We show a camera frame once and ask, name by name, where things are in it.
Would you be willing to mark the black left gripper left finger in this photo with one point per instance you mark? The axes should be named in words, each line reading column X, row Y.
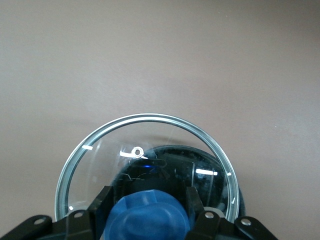
column 85, row 225

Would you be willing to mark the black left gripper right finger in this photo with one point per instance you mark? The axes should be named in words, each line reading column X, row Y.
column 205, row 226

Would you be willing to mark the glass lid with blue knob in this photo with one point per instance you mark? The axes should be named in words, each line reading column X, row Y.
column 147, row 217

